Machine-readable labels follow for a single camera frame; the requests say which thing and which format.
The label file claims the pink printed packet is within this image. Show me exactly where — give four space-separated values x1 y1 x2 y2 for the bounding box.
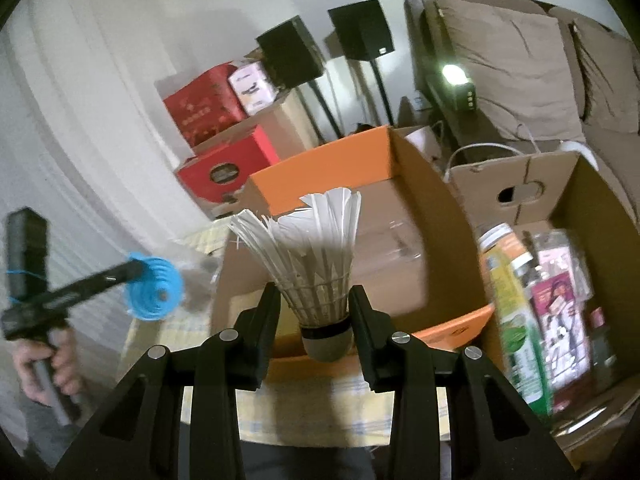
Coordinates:
527 232 595 412

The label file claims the plain brown cardboard box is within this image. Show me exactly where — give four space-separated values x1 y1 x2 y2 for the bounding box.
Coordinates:
192 90 323 163

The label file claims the black speaker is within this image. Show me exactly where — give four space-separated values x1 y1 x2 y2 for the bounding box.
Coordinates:
327 0 395 61
255 15 326 90

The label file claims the blue plastic funnel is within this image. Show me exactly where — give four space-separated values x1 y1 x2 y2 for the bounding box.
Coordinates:
124 253 186 322

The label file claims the white paper bag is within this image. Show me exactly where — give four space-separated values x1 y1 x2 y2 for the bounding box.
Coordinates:
398 125 542 182

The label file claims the green label bottle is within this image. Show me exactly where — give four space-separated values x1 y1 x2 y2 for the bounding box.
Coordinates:
479 225 557 417

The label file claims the red gift box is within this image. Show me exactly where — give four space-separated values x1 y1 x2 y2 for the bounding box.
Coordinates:
162 62 249 149

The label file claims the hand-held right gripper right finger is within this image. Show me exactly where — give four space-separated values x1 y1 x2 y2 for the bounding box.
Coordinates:
348 285 577 480

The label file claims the dark glass bottle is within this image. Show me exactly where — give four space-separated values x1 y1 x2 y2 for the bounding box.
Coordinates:
586 306 619 392

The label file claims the person's left hand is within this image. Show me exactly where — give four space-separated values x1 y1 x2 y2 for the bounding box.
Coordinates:
12 329 85 407

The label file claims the orange cardboard box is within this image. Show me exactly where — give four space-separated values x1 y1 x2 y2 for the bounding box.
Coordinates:
210 125 496 361

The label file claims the open brown cardboard box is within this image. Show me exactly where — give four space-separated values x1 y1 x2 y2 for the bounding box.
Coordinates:
444 149 640 467

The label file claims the small white box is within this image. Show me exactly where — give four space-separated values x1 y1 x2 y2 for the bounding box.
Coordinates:
227 60 280 116

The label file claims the red printed paper bag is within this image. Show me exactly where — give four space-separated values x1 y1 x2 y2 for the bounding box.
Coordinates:
175 125 282 219

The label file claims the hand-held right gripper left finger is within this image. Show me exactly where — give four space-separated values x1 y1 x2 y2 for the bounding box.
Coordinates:
54 282 282 480

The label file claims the brown sofa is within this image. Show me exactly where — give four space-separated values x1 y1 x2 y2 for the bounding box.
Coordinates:
405 0 640 221

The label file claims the brown sofa cushion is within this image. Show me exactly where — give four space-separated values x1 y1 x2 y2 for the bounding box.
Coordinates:
434 0 587 142
549 6 640 137

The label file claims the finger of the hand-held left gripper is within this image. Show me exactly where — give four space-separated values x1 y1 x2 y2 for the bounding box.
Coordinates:
65 258 147 311

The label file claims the black speaker stand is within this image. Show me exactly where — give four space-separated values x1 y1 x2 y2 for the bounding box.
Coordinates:
295 77 347 145
367 57 397 128

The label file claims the black lamp with light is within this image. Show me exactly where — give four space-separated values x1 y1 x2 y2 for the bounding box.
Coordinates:
439 62 479 112

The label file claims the white feather shuttlecock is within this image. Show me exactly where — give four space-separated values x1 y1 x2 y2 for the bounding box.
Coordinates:
227 186 362 363

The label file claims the yellow plaid tablecloth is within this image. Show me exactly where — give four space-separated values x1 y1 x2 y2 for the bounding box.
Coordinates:
121 220 452 450

